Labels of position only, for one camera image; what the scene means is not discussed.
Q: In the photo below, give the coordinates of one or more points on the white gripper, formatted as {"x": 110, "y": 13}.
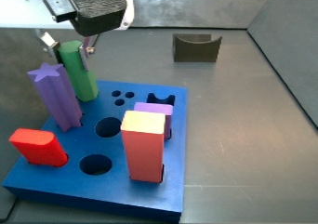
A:
{"x": 29, "y": 14}

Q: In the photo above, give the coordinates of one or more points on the green hexagon peg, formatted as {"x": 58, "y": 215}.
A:
{"x": 82, "y": 79}

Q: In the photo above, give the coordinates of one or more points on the blue shape board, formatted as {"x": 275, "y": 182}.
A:
{"x": 93, "y": 180}

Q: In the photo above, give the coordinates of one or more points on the purple star peg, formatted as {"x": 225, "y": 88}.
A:
{"x": 57, "y": 95}

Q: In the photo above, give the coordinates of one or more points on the black curved holder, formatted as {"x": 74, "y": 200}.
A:
{"x": 193, "y": 47}

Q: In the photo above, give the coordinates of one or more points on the purple rectangular peg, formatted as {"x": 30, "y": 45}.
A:
{"x": 157, "y": 108}

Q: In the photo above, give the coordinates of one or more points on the salmon square peg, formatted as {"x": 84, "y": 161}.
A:
{"x": 142, "y": 140}

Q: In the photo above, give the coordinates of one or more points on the red half-round peg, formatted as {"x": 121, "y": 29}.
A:
{"x": 38, "y": 146}

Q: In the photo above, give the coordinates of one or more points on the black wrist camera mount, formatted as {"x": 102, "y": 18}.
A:
{"x": 90, "y": 16}

